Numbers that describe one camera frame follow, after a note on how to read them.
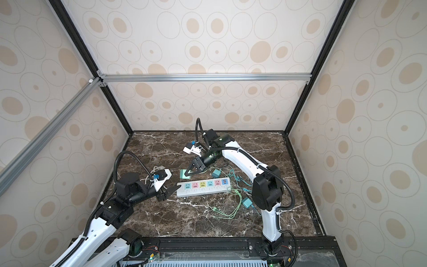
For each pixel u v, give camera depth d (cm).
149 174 95
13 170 52
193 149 73
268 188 49
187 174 70
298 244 71
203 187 90
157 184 60
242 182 95
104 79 91
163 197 65
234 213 84
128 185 53
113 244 60
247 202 85
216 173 97
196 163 69
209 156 69
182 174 71
